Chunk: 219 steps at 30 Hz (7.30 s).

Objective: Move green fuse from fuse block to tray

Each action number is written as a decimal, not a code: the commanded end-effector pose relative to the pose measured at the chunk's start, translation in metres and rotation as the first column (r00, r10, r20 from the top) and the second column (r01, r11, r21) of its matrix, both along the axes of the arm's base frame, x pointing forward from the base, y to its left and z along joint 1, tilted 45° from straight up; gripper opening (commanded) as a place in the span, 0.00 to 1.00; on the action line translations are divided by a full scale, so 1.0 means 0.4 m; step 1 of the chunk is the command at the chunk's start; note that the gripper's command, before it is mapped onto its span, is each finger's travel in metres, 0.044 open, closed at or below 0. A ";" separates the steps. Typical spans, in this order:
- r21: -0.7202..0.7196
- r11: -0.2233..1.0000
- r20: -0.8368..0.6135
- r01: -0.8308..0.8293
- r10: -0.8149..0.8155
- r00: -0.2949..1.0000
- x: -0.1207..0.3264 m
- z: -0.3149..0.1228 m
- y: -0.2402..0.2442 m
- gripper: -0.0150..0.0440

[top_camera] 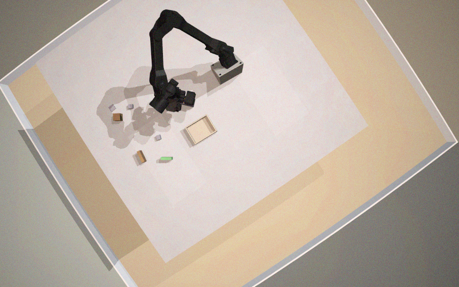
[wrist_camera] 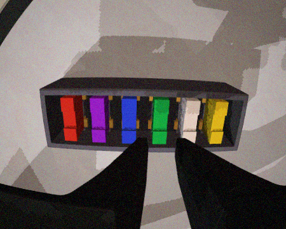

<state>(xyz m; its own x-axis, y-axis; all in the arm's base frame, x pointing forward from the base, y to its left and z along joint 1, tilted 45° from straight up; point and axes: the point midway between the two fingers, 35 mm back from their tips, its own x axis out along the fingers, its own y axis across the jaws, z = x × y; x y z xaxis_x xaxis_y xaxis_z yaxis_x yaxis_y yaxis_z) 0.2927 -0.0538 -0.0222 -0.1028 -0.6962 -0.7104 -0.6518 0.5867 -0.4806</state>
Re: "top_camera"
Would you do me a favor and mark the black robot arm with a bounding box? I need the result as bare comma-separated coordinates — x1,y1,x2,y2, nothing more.
149,10,238,114

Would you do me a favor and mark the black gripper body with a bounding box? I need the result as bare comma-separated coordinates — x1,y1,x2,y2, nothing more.
169,87,196,106

